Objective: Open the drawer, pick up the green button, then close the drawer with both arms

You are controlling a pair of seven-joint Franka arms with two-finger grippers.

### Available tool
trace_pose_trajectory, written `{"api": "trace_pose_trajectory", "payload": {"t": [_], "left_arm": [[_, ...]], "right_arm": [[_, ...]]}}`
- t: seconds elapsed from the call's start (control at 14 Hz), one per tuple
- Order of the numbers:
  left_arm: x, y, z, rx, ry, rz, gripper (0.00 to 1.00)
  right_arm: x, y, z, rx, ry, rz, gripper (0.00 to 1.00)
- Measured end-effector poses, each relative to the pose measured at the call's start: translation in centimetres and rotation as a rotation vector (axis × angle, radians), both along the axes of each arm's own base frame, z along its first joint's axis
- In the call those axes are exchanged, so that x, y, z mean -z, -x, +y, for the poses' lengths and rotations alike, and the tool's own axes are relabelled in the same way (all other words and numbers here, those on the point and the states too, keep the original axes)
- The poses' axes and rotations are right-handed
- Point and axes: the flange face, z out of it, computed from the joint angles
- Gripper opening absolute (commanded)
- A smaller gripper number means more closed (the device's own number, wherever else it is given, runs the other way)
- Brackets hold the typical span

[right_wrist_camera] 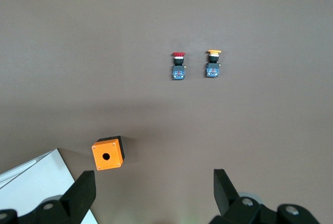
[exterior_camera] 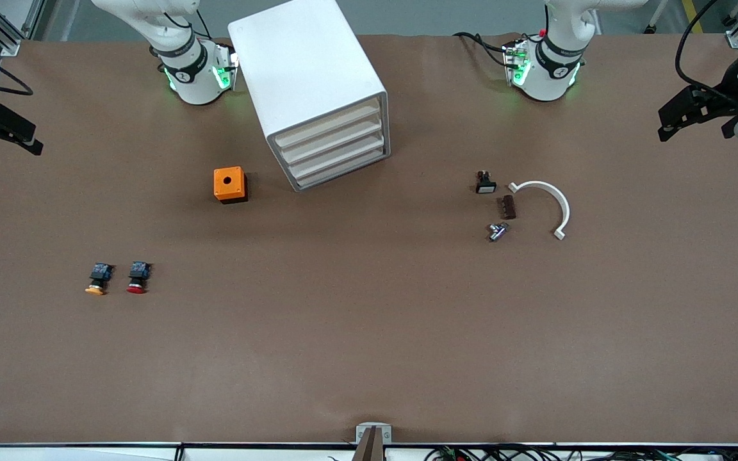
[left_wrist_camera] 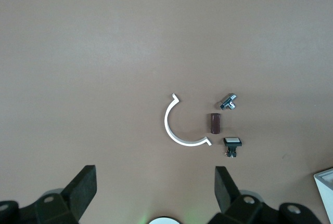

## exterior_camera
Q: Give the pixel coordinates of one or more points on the grey metal mount bracket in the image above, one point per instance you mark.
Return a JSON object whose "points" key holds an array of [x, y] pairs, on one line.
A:
{"points": [[362, 430]]}

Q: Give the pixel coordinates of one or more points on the white plastic bin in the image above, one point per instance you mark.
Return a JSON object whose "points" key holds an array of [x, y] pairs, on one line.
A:
{"points": [[337, 168]]}

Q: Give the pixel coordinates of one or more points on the black rectangular white-faced switch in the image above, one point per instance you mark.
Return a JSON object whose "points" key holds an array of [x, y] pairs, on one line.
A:
{"points": [[485, 184]]}

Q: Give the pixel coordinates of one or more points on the white curved plastic bracket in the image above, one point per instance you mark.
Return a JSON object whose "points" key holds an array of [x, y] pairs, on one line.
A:
{"points": [[558, 198]]}

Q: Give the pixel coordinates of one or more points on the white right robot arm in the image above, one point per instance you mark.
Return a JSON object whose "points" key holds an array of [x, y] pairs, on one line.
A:
{"points": [[189, 70]]}

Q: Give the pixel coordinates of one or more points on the red push button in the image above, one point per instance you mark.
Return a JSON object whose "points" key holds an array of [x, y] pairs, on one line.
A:
{"points": [[138, 276]]}

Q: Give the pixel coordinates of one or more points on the orange button enclosure box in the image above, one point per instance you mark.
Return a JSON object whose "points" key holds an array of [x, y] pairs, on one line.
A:
{"points": [[228, 182]]}

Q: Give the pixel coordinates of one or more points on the chrome tee pipe fitting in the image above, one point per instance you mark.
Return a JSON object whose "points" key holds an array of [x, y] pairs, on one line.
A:
{"points": [[498, 232]]}

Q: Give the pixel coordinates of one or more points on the brown cylinder capacitor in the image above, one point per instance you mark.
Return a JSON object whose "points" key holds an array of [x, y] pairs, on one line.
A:
{"points": [[508, 207]]}

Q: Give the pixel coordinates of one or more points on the yellow push button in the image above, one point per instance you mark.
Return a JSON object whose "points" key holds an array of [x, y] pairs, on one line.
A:
{"points": [[98, 278]]}

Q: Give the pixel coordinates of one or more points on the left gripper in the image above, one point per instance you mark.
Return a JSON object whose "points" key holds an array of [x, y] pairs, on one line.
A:
{"points": [[719, 100]]}

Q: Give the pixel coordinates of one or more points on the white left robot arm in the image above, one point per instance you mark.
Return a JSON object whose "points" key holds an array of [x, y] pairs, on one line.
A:
{"points": [[551, 70]]}

